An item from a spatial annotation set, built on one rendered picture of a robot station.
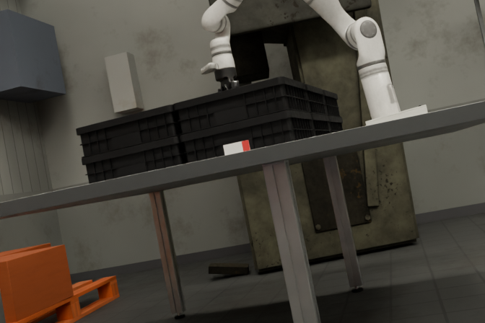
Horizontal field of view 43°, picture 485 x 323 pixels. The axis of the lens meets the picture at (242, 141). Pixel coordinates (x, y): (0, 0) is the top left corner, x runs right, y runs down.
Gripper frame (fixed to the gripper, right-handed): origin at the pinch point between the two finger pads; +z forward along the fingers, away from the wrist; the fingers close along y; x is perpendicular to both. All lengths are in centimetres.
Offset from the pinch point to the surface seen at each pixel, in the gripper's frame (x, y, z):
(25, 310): 69, 156, 69
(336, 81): -143, 147, -28
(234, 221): -120, 314, 58
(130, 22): -72, 352, -139
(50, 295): 54, 176, 67
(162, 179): 40, -38, 20
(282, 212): 14, -50, 34
